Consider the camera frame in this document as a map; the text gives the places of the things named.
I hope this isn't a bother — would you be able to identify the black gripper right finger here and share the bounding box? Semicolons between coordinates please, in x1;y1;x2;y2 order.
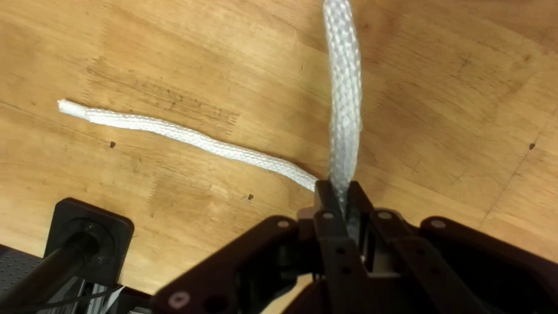
346;180;558;314

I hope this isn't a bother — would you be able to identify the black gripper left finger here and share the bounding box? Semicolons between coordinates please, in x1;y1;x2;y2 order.
148;178;373;314

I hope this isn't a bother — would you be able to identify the black vertical pole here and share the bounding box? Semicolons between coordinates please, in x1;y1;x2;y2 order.
0;197;135;314

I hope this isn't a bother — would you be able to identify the white rope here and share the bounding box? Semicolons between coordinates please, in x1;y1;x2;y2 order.
55;0;366;213

